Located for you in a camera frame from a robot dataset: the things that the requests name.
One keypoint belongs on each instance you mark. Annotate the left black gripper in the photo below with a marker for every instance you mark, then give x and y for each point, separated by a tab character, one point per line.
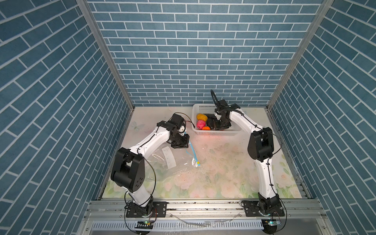
185	143

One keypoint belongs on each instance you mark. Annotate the clear zip top bag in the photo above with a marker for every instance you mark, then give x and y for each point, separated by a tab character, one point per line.
168	167

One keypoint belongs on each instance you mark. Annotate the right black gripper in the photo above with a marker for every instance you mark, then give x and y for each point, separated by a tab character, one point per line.
218	128

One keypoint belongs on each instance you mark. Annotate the dark purple eggplant toy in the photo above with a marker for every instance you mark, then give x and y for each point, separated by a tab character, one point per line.
212	116

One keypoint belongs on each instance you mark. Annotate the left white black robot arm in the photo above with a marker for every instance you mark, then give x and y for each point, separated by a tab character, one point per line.
128	170

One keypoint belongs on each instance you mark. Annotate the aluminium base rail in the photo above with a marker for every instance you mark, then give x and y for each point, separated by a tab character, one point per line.
205	217

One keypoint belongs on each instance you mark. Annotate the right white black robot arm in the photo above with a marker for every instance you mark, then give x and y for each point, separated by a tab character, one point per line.
261	150

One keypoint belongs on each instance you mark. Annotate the yellow potato toy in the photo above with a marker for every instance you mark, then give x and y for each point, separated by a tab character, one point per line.
202	117

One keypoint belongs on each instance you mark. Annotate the black avocado toy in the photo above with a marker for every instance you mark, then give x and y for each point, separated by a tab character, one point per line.
210	123

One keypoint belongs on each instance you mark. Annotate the white plastic mesh basket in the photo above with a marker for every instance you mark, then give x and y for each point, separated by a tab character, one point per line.
210	109

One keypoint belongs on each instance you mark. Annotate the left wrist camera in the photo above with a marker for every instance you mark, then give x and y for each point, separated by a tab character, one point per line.
179	122

